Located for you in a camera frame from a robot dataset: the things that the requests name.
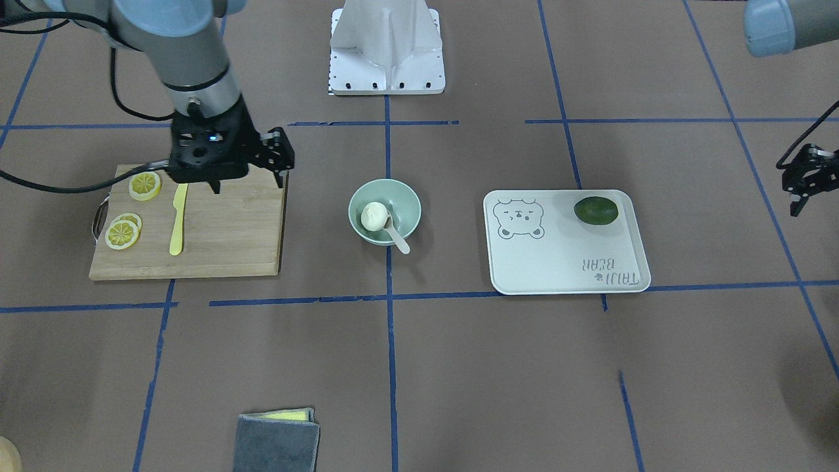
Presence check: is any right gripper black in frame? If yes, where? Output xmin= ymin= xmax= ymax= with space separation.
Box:
xmin=167 ymin=96 xmax=258 ymax=195

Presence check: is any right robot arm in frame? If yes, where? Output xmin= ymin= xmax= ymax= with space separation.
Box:
xmin=2 ymin=1 xmax=272 ymax=194

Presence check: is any white plastic tray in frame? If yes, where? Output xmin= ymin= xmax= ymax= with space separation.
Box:
xmin=482 ymin=190 xmax=652 ymax=296

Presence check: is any yellow plastic knife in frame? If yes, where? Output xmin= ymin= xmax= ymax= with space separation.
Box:
xmin=168 ymin=183 xmax=189 ymax=256

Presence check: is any green ceramic bowl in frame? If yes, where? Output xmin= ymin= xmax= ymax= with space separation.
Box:
xmin=347 ymin=179 xmax=422 ymax=246

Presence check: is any white camera pillar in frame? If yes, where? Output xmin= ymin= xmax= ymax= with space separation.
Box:
xmin=328 ymin=1 xmax=446 ymax=96

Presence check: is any white steamed bun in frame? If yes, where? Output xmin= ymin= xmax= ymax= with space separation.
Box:
xmin=361 ymin=201 xmax=389 ymax=233

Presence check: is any green avocado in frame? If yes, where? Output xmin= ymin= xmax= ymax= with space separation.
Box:
xmin=573 ymin=196 xmax=620 ymax=226

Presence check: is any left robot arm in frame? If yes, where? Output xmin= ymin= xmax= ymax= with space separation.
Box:
xmin=743 ymin=1 xmax=838 ymax=58

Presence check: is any white speckled spoon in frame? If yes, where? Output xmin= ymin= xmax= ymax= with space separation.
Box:
xmin=383 ymin=212 xmax=411 ymax=255

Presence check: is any grey folded cloth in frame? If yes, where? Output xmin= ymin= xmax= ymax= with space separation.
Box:
xmin=233 ymin=407 xmax=321 ymax=471

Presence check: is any wooden cutting board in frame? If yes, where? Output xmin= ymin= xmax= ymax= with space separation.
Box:
xmin=89 ymin=167 xmax=286 ymax=281

